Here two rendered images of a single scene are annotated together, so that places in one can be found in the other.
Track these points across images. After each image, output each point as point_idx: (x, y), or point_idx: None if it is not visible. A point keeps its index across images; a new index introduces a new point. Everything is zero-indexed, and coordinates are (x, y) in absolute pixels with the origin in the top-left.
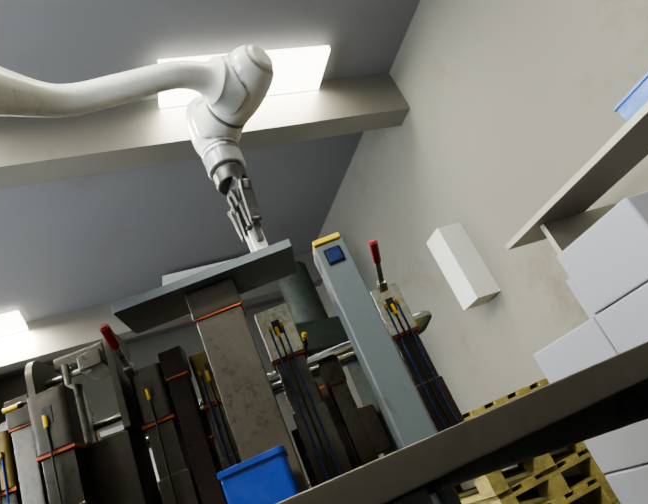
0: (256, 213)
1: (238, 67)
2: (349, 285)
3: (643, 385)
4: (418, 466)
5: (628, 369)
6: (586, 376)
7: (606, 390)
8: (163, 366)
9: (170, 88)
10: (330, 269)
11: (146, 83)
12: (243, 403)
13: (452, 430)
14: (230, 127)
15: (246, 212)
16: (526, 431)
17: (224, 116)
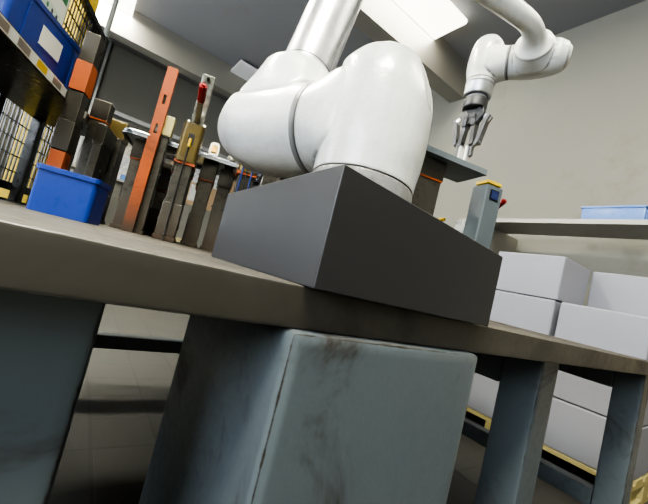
0: (480, 140)
1: (557, 53)
2: (489, 216)
3: None
4: (581, 358)
5: (627, 365)
6: (620, 359)
7: (620, 369)
8: None
9: (520, 29)
10: (487, 201)
11: (518, 15)
12: None
13: (592, 351)
14: (504, 76)
15: (474, 134)
16: (602, 367)
17: (511, 68)
